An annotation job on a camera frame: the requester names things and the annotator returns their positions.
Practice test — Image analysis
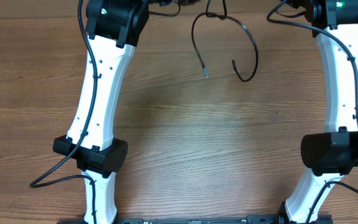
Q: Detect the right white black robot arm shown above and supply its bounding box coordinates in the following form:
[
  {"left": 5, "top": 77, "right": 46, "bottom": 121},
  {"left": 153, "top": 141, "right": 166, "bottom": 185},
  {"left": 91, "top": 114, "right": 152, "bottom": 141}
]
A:
[{"left": 276, "top": 1, "right": 358, "bottom": 223}]

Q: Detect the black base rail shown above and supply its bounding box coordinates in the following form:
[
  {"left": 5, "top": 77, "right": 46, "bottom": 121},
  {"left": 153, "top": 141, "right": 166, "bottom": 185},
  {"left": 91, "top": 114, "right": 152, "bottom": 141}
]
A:
[{"left": 114, "top": 215, "right": 288, "bottom": 224}]

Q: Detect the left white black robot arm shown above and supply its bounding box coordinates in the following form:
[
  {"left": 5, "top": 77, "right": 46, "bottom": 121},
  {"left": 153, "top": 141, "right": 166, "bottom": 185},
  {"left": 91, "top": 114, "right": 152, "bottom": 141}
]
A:
[{"left": 53, "top": 1, "right": 149, "bottom": 223}]

